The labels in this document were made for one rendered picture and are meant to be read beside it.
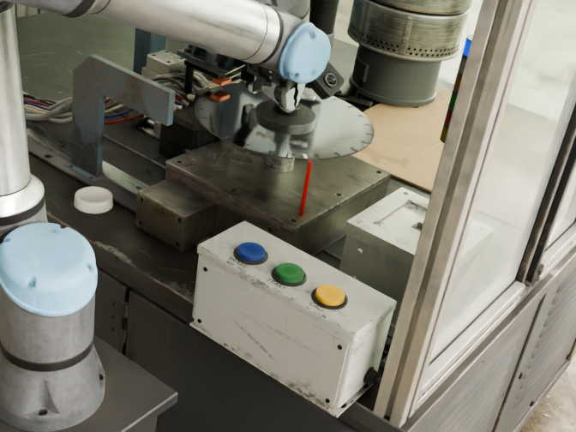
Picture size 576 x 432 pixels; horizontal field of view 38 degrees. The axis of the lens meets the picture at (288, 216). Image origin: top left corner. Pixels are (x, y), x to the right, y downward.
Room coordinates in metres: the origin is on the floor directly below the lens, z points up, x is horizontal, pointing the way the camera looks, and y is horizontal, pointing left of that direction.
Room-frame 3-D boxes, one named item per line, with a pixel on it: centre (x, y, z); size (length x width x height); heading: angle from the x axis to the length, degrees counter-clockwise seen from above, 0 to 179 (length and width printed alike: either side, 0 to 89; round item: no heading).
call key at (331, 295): (0.94, -0.08, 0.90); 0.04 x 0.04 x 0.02
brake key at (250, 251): (1.01, 0.04, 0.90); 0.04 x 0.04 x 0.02
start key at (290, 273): (0.98, -0.02, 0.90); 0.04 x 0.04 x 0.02
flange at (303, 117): (1.41, 0.04, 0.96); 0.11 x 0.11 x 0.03
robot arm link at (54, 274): (0.83, 0.29, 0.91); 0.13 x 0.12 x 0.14; 43
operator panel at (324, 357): (0.99, -0.02, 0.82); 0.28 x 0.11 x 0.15; 58
